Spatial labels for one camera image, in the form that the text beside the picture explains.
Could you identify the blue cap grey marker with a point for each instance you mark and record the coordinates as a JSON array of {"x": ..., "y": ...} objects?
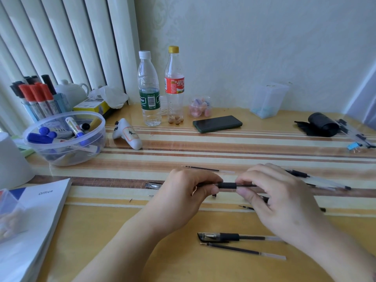
[{"x": 55, "y": 132}]

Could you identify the blue marker holder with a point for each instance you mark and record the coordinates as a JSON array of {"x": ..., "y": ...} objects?
[{"x": 63, "y": 104}]

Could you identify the red cap marker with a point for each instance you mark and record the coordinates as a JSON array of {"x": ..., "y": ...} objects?
[
  {"x": 29, "y": 98},
  {"x": 48, "y": 93},
  {"x": 39, "y": 96}
]

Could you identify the black rolled cloth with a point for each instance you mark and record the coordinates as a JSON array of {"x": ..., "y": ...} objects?
[{"x": 321, "y": 124}]

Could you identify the person's right thumb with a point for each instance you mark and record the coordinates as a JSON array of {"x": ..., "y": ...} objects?
[{"x": 248, "y": 196}]

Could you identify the small clear tub of erasers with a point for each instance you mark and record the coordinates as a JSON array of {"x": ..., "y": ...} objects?
[{"x": 200, "y": 108}]

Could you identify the green label water bottle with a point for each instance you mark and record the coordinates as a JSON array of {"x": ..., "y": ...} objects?
[{"x": 149, "y": 96}]

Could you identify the blue binder clip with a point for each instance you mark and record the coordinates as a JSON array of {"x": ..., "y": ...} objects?
[{"x": 353, "y": 147}]

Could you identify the yellow box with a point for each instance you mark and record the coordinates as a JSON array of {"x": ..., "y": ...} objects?
[{"x": 91, "y": 105}]

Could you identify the clear square plastic container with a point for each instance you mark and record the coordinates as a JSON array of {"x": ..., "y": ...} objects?
[{"x": 268, "y": 99}]

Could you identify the red label yellow cap bottle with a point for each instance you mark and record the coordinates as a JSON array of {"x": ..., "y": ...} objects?
[{"x": 174, "y": 85}]

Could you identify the white vertical blinds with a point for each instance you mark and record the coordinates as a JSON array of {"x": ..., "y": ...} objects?
[{"x": 73, "y": 41}]

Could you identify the clear barrel black gel pen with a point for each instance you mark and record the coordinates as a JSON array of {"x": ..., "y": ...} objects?
[{"x": 311, "y": 176}]

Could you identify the person's right hand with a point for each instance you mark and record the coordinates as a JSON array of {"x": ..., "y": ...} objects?
[{"x": 288, "y": 208}]

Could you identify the white paperback book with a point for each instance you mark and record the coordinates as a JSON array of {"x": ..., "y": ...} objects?
[{"x": 32, "y": 232}]

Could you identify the person's right forearm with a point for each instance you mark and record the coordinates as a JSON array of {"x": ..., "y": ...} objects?
[{"x": 340, "y": 255}]

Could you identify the capped black gel pen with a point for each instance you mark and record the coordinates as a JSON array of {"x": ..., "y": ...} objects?
[{"x": 223, "y": 237}]

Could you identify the clear round plastic bowl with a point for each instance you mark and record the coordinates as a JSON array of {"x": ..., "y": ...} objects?
[{"x": 66, "y": 154}]

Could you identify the pale curtain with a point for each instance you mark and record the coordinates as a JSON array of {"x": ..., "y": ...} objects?
[{"x": 364, "y": 99}]

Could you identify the white paper cup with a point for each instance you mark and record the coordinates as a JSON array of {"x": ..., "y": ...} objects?
[{"x": 13, "y": 164}]

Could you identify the white teapot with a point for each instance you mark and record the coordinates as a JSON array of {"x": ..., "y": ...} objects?
[{"x": 72, "y": 92}]

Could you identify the crumpled clear plastic bag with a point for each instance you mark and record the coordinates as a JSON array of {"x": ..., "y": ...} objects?
[{"x": 110, "y": 95}]

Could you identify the person's left forearm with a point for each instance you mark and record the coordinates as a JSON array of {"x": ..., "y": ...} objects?
[{"x": 123, "y": 249}]

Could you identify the white marker blue cap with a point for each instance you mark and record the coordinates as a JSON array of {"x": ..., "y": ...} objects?
[{"x": 75, "y": 128}]

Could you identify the black grip gel pen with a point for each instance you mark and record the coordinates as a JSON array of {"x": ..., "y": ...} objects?
[{"x": 227, "y": 185}]

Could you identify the white gun-shaped toy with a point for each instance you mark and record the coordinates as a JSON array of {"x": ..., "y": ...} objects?
[{"x": 129, "y": 134}]

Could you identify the person's left hand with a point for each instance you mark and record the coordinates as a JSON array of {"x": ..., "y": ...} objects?
[{"x": 173, "y": 199}]

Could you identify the thin black pen refill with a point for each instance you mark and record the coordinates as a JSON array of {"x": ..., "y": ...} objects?
[
  {"x": 246, "y": 207},
  {"x": 243, "y": 250},
  {"x": 205, "y": 169},
  {"x": 321, "y": 187}
]

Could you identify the white marker black cap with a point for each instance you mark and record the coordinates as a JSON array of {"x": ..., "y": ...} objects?
[{"x": 85, "y": 126}]

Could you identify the black smartphone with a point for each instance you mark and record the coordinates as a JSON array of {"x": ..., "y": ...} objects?
[{"x": 217, "y": 124}]

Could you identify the clear plastic box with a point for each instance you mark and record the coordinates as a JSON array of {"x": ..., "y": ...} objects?
[{"x": 11, "y": 214}]

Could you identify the person's left thumb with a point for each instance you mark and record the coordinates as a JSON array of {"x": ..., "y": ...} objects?
[{"x": 207, "y": 192}]

